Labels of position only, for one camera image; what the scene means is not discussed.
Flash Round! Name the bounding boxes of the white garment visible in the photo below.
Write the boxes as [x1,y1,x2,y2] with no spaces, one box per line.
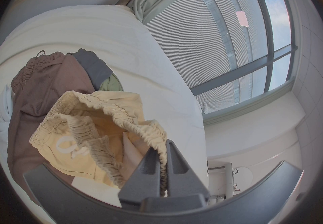
[0,84,13,141]

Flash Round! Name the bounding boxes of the window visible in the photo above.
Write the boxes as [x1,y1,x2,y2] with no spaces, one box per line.
[142,0,298,115]

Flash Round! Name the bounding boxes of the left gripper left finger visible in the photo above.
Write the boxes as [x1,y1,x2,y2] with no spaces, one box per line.
[118,147,162,207]

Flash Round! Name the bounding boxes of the black garment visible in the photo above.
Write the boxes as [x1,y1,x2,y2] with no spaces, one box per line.
[67,48,113,91]

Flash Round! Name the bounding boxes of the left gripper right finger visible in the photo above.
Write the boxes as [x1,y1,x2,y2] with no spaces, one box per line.
[165,139,210,205]

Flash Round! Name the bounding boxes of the brown shorts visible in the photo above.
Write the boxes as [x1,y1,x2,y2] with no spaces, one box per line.
[7,51,100,206]

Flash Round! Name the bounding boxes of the bed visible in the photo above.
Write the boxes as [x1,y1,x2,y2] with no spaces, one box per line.
[0,0,209,208]

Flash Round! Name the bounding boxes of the tan shorts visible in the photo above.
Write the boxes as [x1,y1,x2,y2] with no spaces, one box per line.
[30,91,168,197]

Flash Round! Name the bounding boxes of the green garment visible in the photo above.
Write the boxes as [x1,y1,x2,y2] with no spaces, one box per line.
[99,73,124,92]

